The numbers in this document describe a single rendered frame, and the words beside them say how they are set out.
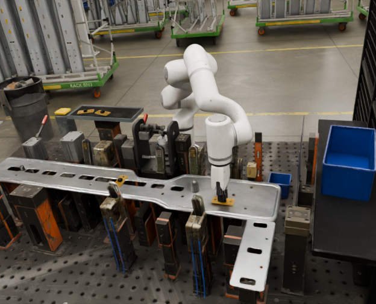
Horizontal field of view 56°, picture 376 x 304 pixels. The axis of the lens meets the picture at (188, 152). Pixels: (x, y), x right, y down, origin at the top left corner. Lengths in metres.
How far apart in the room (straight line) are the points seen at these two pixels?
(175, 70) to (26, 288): 1.09
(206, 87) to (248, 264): 0.60
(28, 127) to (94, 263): 2.93
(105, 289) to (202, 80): 0.90
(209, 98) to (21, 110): 3.27
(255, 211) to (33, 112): 3.37
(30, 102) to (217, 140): 3.29
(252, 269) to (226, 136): 0.42
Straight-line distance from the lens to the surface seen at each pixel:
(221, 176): 1.22
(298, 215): 1.22
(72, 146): 1.76
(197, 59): 1.34
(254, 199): 1.36
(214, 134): 1.15
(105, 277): 1.59
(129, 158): 1.67
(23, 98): 4.23
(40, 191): 1.61
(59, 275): 1.67
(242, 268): 1.13
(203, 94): 1.25
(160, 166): 1.57
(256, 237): 1.22
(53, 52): 5.92
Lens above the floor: 1.85
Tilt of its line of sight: 30 degrees down
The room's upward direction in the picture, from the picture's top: 7 degrees counter-clockwise
